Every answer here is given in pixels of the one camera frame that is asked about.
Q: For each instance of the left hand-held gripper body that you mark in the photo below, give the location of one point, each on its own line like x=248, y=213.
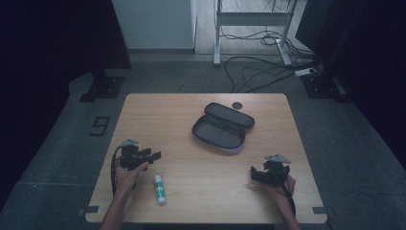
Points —
x=130, y=157

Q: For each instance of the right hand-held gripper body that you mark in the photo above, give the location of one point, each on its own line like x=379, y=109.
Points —
x=275, y=172

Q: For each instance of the person's left hand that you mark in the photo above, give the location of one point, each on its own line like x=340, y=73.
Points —
x=127, y=177

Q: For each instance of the person's right hand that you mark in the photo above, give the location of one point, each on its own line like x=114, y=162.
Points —
x=284, y=191

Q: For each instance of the white green glue stick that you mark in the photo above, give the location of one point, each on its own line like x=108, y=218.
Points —
x=160, y=190

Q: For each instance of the dark grey open pencil case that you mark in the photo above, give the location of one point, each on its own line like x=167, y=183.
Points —
x=220, y=131

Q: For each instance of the grey tape strip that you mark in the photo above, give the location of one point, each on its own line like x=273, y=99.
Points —
x=321, y=210
x=91, y=210

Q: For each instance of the round black table grommet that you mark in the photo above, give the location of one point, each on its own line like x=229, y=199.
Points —
x=237, y=105

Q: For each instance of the black stand base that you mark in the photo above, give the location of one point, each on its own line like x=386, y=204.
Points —
x=320, y=86
x=103, y=87

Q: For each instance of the white power strip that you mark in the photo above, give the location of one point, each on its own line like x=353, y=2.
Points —
x=305, y=72

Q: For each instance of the dark curtain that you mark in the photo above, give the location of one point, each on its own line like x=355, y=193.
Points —
x=48, y=48
x=367, y=48

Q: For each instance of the white metal desk frame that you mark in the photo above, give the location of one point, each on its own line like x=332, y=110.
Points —
x=252, y=18

